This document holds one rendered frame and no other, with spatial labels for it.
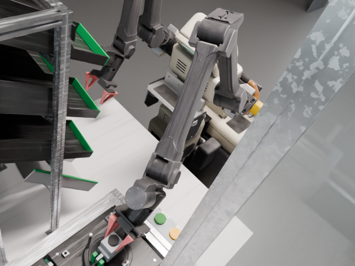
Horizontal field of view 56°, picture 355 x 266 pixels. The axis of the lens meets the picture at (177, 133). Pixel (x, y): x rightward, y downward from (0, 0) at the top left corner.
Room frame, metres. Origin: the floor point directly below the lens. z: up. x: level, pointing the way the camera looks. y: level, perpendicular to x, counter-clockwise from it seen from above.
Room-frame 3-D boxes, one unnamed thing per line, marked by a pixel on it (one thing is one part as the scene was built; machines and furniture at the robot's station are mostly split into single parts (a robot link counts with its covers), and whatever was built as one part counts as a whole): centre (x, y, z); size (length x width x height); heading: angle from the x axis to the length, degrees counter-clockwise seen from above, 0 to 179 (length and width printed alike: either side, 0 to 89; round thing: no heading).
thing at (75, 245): (0.40, 0.04, 0.96); 0.24 x 0.24 x 0.02; 65
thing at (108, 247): (0.39, 0.05, 1.06); 0.08 x 0.04 x 0.07; 155
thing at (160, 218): (0.59, -0.06, 0.96); 0.04 x 0.04 x 0.02
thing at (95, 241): (0.40, 0.04, 0.98); 0.14 x 0.14 x 0.02
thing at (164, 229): (0.56, -0.12, 0.93); 0.21 x 0.07 x 0.06; 65
